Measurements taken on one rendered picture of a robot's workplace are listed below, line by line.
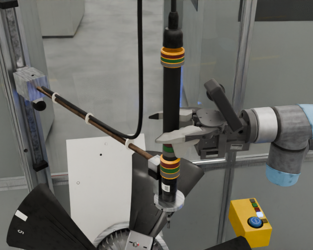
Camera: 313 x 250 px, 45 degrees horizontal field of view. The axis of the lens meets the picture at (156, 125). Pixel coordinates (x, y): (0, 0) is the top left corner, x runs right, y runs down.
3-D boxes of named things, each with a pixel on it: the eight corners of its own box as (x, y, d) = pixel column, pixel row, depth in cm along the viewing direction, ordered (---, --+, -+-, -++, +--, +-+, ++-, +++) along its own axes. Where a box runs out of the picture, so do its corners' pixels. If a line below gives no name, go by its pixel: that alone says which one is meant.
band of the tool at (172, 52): (155, 64, 69) (155, 49, 68) (172, 58, 72) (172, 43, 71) (172, 71, 67) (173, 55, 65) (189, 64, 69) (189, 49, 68)
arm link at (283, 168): (305, 167, 92) (314, 130, 87) (293, 194, 84) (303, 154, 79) (273, 157, 96) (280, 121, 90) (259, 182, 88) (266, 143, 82)
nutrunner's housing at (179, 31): (157, 209, 88) (157, 11, 64) (168, 201, 90) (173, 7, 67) (169, 218, 86) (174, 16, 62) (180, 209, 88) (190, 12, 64)
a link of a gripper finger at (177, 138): (163, 168, 72) (202, 154, 76) (163, 143, 69) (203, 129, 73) (155, 160, 75) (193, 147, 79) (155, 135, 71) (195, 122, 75)
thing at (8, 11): (33, 168, 142) (-3, 0, 110) (44, 162, 146) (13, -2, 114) (36, 172, 140) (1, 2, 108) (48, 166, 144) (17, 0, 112)
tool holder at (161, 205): (141, 197, 88) (140, 163, 83) (163, 183, 92) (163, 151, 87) (169, 217, 83) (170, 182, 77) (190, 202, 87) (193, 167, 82)
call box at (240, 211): (227, 219, 147) (230, 199, 142) (252, 217, 149) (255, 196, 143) (241, 252, 134) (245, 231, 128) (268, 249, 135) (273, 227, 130)
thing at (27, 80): (15, 93, 124) (10, 69, 120) (35, 87, 128) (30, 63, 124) (30, 103, 118) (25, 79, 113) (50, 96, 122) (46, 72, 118)
